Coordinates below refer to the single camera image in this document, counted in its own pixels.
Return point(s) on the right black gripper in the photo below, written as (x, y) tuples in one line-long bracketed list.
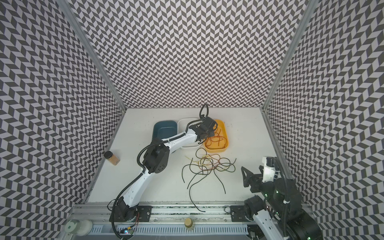
[(250, 178)]

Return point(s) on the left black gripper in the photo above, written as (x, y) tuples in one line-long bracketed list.
[(212, 130)]

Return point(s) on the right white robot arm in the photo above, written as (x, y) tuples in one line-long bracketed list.
[(277, 205)]

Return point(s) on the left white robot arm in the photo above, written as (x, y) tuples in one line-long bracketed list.
[(153, 159)]

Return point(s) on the yellow tray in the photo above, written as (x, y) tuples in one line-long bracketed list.
[(220, 142)]

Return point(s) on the white tray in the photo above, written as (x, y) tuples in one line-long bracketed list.
[(182, 124)]

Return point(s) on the dark teal tray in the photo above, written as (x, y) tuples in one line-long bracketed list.
[(164, 129)]

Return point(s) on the brass knob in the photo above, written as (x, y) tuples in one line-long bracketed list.
[(188, 223)]

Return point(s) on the left spice jar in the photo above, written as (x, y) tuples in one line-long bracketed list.
[(113, 159)]

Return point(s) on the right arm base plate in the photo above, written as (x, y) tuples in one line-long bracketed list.
[(237, 214)]

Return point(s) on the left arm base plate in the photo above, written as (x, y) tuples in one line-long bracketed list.
[(142, 213)]

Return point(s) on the aluminium front rail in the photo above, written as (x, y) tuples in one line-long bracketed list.
[(162, 213)]

